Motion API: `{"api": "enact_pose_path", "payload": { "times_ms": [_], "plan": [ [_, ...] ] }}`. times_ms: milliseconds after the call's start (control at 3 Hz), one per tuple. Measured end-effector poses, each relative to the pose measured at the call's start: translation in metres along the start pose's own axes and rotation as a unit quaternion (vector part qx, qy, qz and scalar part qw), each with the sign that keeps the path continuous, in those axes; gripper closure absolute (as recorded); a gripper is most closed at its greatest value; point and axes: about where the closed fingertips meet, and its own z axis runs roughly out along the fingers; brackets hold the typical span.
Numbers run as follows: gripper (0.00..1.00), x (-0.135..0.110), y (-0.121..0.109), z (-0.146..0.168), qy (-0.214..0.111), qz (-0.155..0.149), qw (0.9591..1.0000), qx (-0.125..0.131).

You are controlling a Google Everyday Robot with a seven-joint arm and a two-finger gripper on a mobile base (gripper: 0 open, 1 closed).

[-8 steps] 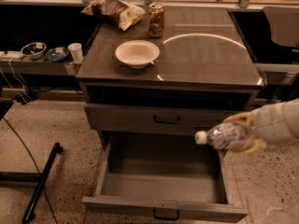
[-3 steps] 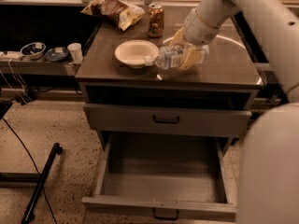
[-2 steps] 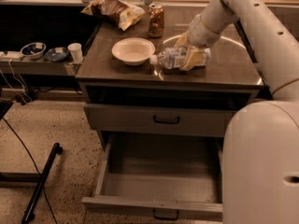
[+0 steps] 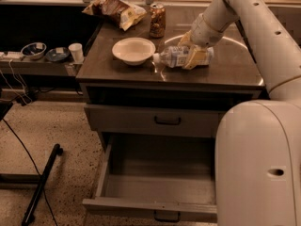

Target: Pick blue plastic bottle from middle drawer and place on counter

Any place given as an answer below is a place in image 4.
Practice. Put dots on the closed upper drawer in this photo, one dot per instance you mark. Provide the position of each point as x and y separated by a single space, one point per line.
153 121

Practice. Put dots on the black floor stand leg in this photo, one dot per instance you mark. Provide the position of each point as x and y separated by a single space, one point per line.
42 179

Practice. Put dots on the chip bag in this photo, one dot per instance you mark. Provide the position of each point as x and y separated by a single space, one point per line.
122 13

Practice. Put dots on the white paper cup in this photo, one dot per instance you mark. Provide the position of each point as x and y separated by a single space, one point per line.
77 52

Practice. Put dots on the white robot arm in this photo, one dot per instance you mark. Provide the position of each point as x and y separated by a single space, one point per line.
258 143

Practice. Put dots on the grey drawer cabinet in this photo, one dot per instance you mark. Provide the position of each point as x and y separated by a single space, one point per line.
230 78

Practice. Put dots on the grey side shelf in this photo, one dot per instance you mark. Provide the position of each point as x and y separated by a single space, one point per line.
39 67

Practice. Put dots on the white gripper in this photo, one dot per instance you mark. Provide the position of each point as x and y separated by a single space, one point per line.
203 32

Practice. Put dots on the soda can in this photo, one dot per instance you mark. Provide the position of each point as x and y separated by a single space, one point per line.
157 20

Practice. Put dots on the open lower drawer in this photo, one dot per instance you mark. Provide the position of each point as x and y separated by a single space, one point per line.
169 179

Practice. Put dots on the white patterned bowl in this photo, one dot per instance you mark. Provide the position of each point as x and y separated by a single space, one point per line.
34 51

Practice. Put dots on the blue plastic bottle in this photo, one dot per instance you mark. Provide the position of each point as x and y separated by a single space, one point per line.
175 56

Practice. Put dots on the white power strip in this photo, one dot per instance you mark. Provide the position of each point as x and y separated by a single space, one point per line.
10 55

